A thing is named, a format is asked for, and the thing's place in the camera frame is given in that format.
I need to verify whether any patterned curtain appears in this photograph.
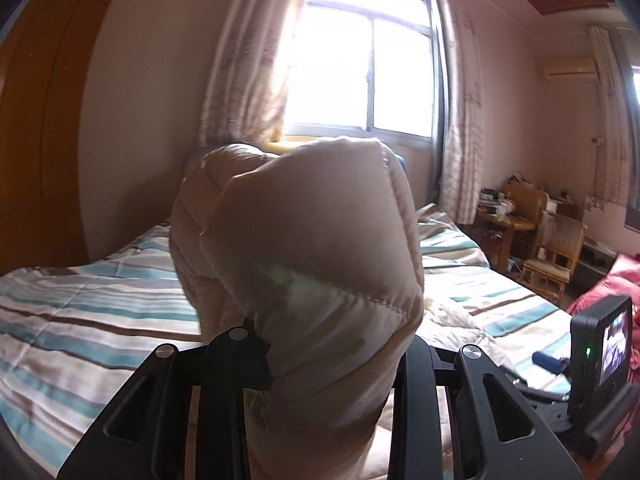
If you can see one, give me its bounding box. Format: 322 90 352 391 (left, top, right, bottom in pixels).
437 0 485 226
198 0 304 146

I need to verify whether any wooden wicker chair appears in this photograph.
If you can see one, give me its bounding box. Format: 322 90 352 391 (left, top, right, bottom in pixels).
518 210 587 307

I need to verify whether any striped bed cover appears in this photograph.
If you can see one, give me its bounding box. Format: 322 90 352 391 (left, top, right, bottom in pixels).
1 205 570 477

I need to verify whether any pink red blanket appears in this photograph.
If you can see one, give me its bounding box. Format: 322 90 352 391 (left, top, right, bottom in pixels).
566 255 640 325

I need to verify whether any wooden side table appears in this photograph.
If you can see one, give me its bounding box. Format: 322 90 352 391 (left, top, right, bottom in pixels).
476 183 549 273

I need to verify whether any beige quilted down jacket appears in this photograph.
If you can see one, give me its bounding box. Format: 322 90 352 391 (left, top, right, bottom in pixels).
169 138 424 479

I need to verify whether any wall air conditioner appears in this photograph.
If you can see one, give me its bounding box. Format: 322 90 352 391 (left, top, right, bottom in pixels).
542 58 598 82

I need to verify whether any bright window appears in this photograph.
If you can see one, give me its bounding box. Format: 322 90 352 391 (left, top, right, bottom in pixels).
284 0 437 142

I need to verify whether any left patterned curtain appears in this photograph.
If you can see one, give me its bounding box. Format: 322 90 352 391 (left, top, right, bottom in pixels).
198 0 304 146

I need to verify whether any grey yellow teal headboard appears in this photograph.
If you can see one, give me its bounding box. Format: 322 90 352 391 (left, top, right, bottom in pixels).
182 141 308 177

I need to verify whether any right patterned curtain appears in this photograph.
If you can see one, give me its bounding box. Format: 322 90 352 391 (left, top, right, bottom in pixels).
437 0 485 226

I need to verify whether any far side curtain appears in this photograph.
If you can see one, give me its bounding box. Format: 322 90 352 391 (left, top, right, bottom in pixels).
587 25 631 207

